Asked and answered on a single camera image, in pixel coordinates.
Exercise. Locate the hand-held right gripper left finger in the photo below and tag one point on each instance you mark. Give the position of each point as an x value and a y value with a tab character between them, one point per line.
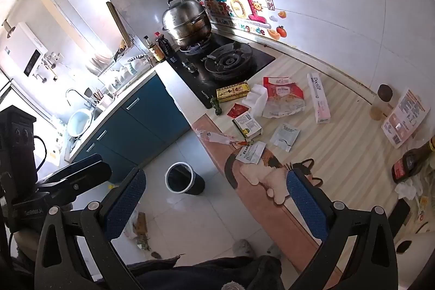
124	205

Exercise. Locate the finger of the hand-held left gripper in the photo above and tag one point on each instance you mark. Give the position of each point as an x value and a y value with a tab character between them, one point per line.
88	178
80	165

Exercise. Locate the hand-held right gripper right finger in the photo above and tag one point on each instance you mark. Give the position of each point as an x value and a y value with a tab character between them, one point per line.
306	205

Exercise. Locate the black trash can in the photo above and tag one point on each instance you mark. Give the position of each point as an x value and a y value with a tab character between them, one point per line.
185	179

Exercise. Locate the red and clear plastic bag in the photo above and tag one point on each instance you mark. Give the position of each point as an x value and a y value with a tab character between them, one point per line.
283	96

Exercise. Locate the floor litter with cardboard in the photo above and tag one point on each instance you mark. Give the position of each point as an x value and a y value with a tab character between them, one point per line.
137	225

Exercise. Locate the white basin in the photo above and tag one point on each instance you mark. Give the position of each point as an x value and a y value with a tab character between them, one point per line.
80	122

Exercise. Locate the grey fluffy slipper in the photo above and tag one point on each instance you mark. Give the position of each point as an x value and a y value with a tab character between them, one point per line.
244	246
274	250

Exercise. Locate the white grey sachet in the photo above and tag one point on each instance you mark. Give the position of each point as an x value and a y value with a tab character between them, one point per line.
285	137

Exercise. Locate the utensil holder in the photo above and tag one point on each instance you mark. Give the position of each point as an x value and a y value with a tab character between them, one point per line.
100	96

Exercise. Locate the steel faucet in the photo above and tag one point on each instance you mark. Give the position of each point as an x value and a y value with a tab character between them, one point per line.
73	93

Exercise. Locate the blue kitchen cabinet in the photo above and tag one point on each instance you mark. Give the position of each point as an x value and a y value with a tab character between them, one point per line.
136	120

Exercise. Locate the white printed sachet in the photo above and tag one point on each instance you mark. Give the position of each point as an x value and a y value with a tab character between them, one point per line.
250	152

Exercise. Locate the small white medicine box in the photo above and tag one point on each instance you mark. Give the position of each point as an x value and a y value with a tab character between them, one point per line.
247	127

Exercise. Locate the white water heater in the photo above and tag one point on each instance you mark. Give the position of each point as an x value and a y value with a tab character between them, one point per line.
27	45

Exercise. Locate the dish rack with dishes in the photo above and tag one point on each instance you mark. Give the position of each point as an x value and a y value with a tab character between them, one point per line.
125	71

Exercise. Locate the crumpled white tissue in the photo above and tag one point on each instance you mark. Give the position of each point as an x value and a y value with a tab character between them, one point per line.
409	188

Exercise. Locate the long white pink box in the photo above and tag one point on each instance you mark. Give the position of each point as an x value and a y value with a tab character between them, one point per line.
318	98

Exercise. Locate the dark sauce bottle red label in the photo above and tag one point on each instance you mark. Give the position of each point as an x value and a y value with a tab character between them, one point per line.
407	164

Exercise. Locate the person's dark clothing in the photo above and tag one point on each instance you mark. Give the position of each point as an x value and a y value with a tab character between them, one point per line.
210	273

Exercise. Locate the clear plastic wrapper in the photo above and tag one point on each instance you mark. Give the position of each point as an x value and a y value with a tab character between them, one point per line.
217	137

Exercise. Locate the red sachet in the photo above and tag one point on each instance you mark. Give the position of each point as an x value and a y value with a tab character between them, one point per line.
238	111

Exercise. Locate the white folded paper towel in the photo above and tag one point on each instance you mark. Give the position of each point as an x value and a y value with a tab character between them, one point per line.
256	99

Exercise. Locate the white plastic object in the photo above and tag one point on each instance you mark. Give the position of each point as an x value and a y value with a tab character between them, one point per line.
413	252

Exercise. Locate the printed paper leaflet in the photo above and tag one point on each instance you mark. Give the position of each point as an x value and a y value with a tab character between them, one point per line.
404	120

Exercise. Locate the jar with dark lid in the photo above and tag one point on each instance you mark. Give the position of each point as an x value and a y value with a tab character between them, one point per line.
382	99

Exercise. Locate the small green bottle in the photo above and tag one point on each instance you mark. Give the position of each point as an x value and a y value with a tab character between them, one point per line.
216	105

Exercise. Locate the yellow red box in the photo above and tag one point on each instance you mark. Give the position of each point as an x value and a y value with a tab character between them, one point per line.
232	92

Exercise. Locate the dark soy sauce bottle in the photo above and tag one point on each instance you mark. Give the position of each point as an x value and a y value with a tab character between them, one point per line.
163	46

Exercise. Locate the wooden board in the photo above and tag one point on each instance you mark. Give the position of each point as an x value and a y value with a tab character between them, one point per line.
118	23

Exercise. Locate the black gas stove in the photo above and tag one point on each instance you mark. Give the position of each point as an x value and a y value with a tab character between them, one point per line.
224	65

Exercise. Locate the steel steamer pot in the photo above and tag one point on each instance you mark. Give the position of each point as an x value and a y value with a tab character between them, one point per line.
185	21

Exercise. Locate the colourful wall stickers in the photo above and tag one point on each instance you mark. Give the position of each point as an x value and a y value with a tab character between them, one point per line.
238	13

